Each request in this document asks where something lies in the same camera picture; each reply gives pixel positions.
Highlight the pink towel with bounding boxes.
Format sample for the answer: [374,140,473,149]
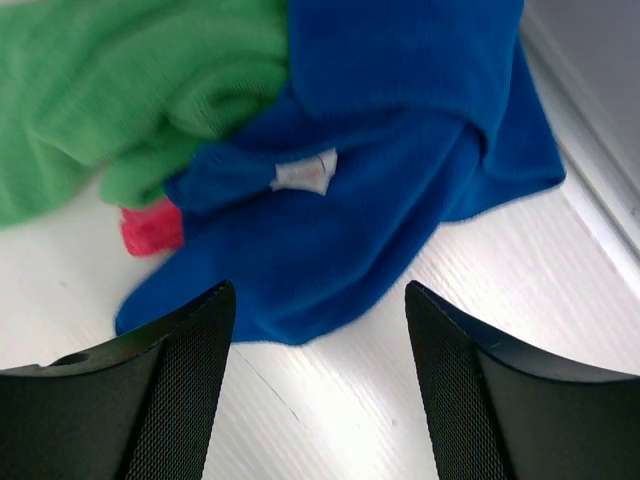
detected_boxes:
[120,198,184,257]

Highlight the green towel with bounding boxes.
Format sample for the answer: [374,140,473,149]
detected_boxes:
[1,0,288,226]

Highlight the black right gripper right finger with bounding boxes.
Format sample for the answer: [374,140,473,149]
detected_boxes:
[405,281,639,480]

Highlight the aluminium frame rail right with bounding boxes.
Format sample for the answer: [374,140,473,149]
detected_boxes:
[521,7,639,295]

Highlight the blue towel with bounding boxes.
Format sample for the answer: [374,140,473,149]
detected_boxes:
[115,1,566,345]

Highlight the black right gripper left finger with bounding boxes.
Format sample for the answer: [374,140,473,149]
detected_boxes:
[1,282,236,479]

